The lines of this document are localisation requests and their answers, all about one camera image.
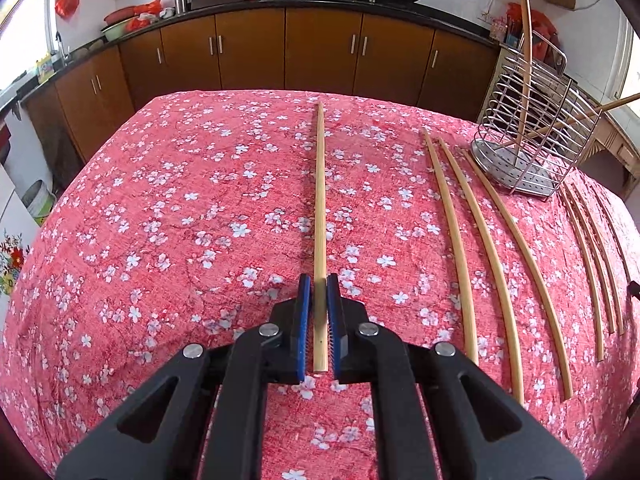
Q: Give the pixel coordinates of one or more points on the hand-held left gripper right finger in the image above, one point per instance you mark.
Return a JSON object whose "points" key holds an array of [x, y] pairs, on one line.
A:
{"points": [[334, 330]]}

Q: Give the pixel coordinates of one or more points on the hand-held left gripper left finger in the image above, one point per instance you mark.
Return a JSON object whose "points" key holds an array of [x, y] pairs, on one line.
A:
{"points": [[303, 330]]}

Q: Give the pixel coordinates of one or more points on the wooden chopstick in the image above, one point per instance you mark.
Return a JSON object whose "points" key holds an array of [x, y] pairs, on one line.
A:
{"points": [[610, 322], [598, 350], [529, 35], [515, 385], [620, 325], [620, 102], [565, 385], [471, 350], [320, 185]]}

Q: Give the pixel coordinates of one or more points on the red floral tablecloth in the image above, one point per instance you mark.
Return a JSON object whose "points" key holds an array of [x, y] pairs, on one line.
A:
{"points": [[175, 235]]}

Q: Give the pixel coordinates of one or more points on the brown kitchen base cabinet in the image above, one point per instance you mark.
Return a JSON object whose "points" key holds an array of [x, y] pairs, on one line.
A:
{"points": [[250, 55]]}

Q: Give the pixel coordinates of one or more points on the white bucket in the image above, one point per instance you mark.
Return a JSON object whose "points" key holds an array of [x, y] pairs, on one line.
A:
{"points": [[37, 200]]}

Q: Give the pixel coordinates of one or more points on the white floral refrigerator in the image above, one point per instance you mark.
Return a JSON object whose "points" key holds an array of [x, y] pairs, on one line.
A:
{"points": [[12, 260]]}

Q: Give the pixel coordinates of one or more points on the black kitchen countertop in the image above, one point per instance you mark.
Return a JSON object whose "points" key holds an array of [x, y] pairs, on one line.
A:
{"points": [[320, 4]]}

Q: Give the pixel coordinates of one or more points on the cream wooden side table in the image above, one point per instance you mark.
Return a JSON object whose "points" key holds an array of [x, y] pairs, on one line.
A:
{"points": [[620, 135]]}

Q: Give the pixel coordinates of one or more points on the steel cup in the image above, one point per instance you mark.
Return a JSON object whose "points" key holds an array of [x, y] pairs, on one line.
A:
{"points": [[181, 5]]}

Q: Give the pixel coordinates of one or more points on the green basin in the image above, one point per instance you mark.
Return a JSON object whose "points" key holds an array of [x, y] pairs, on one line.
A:
{"points": [[114, 33]]}

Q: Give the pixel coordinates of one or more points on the crumpled red plastic bag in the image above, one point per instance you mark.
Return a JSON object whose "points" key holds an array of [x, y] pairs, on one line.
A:
{"points": [[147, 10]]}

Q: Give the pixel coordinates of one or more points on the red basin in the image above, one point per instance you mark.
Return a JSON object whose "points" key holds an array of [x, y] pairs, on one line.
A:
{"points": [[120, 14]]}

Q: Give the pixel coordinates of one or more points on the red bag beside rack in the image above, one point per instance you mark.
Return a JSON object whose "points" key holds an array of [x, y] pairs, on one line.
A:
{"points": [[542, 25]]}

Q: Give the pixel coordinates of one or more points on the yellow green box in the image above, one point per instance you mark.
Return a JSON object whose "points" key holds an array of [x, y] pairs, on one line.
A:
{"points": [[45, 66]]}

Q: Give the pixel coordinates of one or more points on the sink faucet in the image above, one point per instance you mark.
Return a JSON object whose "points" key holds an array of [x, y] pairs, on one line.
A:
{"points": [[60, 47]]}

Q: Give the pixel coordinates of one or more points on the window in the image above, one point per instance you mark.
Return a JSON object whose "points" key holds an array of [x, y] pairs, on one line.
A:
{"points": [[30, 35], [631, 60]]}

